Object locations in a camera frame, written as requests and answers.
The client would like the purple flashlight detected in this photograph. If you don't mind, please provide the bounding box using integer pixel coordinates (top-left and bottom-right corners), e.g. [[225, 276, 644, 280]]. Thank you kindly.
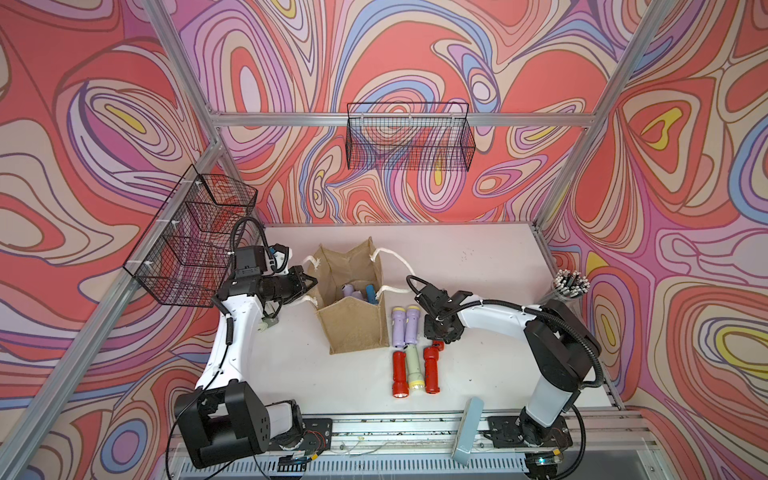
[[405, 305, 421, 345], [342, 284, 365, 301], [391, 307, 407, 349]]

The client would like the burlap tote bag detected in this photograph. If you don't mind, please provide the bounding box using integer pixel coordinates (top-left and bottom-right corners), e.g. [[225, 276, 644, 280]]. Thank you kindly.
[[304, 238, 408, 355]]

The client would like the blue flashlight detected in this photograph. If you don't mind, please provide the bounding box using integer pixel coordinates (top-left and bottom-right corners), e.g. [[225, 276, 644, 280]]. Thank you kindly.
[[365, 284, 379, 305]]

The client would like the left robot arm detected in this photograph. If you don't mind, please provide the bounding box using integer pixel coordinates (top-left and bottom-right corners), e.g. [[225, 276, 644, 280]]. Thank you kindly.
[[171, 216, 317, 469]]

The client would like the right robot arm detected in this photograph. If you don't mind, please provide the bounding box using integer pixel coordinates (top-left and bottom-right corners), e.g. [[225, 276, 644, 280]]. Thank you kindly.
[[406, 275, 605, 447]]

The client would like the small green white device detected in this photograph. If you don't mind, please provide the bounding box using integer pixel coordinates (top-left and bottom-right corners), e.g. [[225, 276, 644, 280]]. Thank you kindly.
[[258, 318, 279, 331]]

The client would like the green flashlight bottom row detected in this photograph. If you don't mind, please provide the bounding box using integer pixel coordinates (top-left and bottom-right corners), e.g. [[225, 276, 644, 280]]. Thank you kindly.
[[405, 344, 425, 390]]

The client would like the grey blue bar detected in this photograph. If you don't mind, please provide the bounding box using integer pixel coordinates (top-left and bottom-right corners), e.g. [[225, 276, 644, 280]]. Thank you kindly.
[[451, 397, 484, 466]]

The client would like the cup of pens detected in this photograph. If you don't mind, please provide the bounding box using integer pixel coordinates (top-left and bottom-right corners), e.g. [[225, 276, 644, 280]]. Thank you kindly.
[[552, 269, 591, 301]]

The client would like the left wire basket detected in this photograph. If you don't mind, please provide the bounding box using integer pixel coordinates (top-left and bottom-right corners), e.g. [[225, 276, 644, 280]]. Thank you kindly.
[[123, 166, 258, 307]]

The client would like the wire basket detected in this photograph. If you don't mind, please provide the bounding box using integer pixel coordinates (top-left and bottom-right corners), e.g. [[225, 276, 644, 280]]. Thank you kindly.
[[123, 166, 258, 307], [345, 100, 476, 172]]

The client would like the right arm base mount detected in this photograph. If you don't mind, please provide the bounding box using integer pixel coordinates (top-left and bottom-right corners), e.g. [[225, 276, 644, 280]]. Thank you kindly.
[[483, 415, 573, 450]]

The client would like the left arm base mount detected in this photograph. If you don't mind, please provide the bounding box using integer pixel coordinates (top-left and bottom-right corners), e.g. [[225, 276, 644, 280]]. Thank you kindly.
[[268, 417, 333, 454]]

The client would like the back wire basket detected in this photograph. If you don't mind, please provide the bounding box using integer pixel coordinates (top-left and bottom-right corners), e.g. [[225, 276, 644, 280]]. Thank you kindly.
[[345, 100, 476, 172]]

